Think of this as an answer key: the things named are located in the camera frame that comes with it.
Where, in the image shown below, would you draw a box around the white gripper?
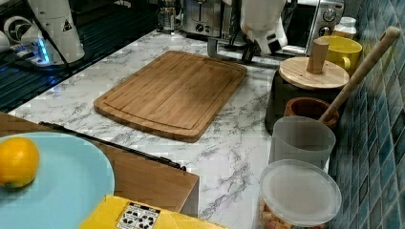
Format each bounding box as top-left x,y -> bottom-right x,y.
240,0 -> 287,62

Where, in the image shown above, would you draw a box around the stainless toaster oven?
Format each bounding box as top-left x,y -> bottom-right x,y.
222,0 -> 345,56

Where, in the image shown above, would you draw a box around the stainless four-slot toaster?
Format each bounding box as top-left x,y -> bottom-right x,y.
182,0 -> 222,37

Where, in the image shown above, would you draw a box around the black canister with wooden lid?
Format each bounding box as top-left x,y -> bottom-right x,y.
265,37 -> 350,135

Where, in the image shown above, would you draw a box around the brown wooden utensil holder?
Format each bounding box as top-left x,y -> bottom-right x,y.
284,96 -> 330,130

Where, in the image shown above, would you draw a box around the bamboo cutting board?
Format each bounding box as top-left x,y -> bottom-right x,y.
94,51 -> 246,142

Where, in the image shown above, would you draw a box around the glass french press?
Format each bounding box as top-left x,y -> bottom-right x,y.
158,0 -> 181,32

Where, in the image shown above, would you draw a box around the yellow mug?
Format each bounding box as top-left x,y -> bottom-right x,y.
322,35 -> 363,75

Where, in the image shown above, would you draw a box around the white-capped orange bottle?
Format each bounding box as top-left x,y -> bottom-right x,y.
333,16 -> 357,39

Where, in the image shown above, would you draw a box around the frosted grey plastic cup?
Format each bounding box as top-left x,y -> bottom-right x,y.
268,115 -> 336,169

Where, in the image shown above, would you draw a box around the wooden rolling pin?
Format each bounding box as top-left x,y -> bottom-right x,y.
319,26 -> 401,122

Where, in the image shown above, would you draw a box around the clear cereal jar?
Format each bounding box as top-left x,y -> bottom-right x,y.
258,159 -> 342,229

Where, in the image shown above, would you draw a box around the yellow cereal box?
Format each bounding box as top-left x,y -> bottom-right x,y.
78,195 -> 228,229

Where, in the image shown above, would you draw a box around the light blue plate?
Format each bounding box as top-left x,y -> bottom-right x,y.
0,132 -> 115,229

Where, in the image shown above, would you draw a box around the orange fruit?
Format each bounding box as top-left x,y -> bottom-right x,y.
0,137 -> 40,188

